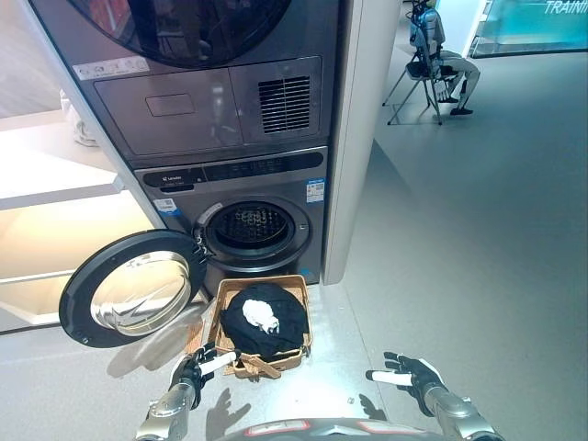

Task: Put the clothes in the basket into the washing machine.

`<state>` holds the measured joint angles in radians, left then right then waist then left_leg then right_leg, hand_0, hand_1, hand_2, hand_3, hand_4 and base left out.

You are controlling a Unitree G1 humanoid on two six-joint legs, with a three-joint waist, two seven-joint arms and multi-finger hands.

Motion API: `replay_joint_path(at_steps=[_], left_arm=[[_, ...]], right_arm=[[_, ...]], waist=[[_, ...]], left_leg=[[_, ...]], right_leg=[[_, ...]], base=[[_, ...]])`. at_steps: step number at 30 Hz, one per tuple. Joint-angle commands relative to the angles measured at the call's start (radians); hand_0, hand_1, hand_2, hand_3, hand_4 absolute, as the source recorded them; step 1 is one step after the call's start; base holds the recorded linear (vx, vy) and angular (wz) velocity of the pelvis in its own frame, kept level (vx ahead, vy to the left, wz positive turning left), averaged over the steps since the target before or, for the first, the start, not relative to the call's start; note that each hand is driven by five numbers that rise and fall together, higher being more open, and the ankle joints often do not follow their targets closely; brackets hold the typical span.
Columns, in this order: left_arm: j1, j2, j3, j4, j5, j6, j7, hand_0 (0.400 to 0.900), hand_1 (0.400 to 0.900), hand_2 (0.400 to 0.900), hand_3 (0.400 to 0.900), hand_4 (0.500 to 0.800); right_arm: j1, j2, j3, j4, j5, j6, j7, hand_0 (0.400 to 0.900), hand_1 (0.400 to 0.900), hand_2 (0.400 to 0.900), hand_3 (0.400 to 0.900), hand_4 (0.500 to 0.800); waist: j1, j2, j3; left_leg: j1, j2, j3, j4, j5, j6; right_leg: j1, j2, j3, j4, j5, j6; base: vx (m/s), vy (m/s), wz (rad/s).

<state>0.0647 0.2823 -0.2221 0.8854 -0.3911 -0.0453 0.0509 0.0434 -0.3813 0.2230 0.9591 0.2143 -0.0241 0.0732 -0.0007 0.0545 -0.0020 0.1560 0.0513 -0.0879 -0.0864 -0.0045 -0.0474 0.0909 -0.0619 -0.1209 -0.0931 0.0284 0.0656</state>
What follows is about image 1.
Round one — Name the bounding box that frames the black and white right hand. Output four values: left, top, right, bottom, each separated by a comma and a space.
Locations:
365, 351, 446, 405

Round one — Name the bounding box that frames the black and white left hand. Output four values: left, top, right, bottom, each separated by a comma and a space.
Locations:
169, 344, 243, 391

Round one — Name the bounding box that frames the white garment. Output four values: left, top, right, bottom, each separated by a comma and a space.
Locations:
242, 298, 281, 334

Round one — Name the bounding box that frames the brown wicker laundry basket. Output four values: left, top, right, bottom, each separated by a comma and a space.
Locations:
207, 274, 314, 381

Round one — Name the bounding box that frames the round washing machine door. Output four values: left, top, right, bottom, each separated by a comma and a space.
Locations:
58, 229, 215, 349

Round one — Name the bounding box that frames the grey washing machine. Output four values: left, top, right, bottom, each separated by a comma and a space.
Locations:
132, 145, 330, 300

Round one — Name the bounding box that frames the black shirt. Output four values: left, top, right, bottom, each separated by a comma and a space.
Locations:
220, 283, 310, 361

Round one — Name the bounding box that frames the robot torso with red stripe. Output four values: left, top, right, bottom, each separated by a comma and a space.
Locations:
229, 416, 442, 441

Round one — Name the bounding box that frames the white cabinet side panel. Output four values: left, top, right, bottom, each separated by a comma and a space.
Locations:
321, 0, 403, 286

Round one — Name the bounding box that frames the white shelf unit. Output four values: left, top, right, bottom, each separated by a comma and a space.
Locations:
0, 0, 157, 336

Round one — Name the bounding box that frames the grey tumble dryer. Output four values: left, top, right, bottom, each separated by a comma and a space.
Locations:
27, 0, 341, 162

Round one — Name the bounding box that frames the white item on shelf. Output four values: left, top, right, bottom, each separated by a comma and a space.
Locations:
58, 89, 100, 148

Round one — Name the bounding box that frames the grey folding chair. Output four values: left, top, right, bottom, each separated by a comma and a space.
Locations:
381, 48, 460, 126

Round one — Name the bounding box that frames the white dryer label strip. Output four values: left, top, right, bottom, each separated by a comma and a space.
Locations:
72, 57, 151, 80

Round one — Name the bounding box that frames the seated humanoid robot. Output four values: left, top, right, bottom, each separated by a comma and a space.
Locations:
408, 0, 482, 116

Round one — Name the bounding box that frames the teal glass partition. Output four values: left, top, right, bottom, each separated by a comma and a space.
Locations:
470, 0, 588, 59

